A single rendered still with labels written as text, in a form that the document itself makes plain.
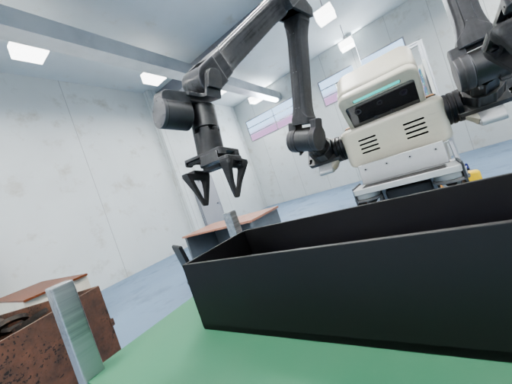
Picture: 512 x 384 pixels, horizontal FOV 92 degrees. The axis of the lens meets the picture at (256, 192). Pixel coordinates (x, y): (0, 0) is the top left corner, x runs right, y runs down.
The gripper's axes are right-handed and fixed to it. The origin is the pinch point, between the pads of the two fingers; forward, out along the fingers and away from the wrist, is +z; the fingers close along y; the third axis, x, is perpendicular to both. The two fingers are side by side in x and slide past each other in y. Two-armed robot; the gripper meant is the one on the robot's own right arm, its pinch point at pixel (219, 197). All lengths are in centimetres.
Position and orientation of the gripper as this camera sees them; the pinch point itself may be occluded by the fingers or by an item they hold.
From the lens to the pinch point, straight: 51.4
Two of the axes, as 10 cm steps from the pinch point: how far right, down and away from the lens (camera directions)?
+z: 2.1, 9.7, -0.8
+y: 8.1, -2.2, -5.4
